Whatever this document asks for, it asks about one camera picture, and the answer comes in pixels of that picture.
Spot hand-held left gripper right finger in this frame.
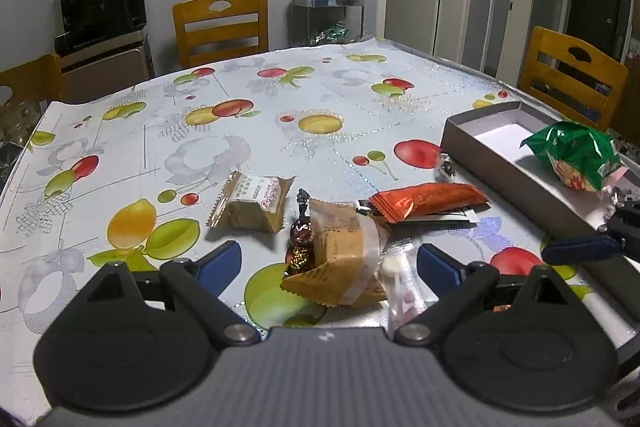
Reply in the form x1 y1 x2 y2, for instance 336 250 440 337
394 243 586 349

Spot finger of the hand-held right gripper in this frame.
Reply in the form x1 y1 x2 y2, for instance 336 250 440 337
541 231 623 266

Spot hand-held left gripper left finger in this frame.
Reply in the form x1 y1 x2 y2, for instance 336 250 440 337
82 241 261 349

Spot small brown snack packet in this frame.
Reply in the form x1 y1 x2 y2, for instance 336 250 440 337
206 173 297 235

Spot orange snack packet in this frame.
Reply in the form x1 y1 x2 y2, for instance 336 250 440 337
369 182 492 224

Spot green snack bag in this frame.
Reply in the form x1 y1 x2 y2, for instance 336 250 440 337
520 121 628 192

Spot large brown pastry packet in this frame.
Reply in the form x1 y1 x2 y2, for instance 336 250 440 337
280 199 392 308

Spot grey cardboard box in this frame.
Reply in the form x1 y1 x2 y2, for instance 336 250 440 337
441 102 640 242

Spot clear wrapped white candy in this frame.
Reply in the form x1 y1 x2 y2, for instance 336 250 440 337
377 244 427 333

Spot brown twist wrapped candy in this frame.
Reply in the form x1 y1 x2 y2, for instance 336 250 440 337
284 188 315 279

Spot dark foil wrapped candy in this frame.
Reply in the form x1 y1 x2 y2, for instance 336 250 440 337
436 151 457 180

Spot fruit print tablecloth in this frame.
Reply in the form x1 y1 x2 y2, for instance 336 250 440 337
0 38 640 427

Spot wooden chair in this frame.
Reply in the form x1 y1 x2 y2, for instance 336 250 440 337
172 0 269 68
517 26 629 132
0 53 66 108

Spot dark door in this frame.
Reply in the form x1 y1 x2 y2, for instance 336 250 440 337
565 0 636 60

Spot green foil packets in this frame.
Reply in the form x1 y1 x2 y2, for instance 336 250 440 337
311 24 349 46

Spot metal cart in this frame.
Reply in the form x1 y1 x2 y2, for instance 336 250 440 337
291 0 366 48

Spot black water dispenser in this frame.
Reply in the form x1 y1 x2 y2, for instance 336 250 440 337
54 0 156 105

